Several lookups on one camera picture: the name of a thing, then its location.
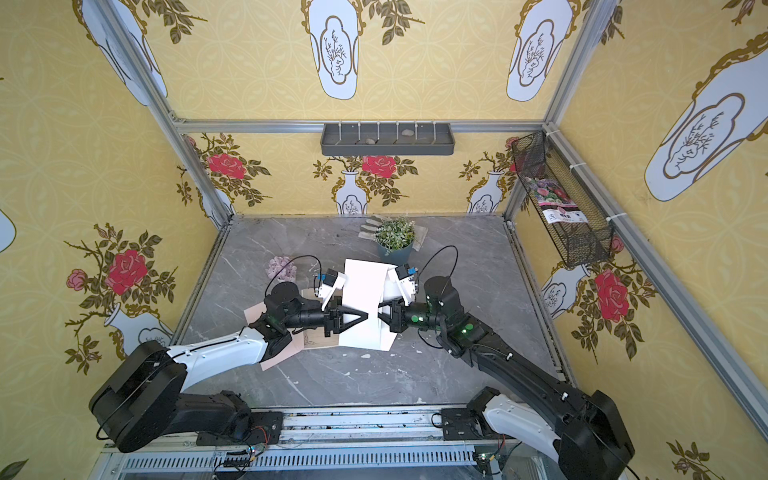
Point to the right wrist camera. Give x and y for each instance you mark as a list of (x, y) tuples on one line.
[(407, 283)]

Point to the flower seed packet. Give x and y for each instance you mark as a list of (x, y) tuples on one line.
[(554, 202)]

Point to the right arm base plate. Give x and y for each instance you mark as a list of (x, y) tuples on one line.
[(460, 424)]

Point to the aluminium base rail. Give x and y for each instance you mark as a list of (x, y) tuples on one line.
[(336, 439)]

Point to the white envelope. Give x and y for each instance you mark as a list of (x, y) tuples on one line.
[(363, 290)]

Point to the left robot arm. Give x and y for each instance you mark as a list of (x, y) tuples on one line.
[(147, 397)]

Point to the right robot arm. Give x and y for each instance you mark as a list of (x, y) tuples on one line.
[(585, 434)]

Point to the green potted plant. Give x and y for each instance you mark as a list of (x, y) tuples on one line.
[(395, 234)]

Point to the blue-grey plant pot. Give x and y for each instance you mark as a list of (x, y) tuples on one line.
[(397, 257)]

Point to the purple artificial flower bunch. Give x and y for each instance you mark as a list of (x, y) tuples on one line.
[(281, 269)]

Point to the black wire mesh basket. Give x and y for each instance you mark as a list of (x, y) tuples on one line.
[(576, 224)]

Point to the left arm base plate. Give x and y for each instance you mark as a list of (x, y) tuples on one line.
[(261, 427)]

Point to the pink envelope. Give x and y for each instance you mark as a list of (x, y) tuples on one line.
[(272, 359)]

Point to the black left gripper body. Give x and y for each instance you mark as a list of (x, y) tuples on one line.
[(332, 320)]

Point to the grey wall shelf tray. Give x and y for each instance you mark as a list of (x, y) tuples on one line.
[(388, 138)]

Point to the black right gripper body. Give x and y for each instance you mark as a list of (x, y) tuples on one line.
[(396, 316)]

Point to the lined letter paper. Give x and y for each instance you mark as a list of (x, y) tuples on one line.
[(318, 339)]

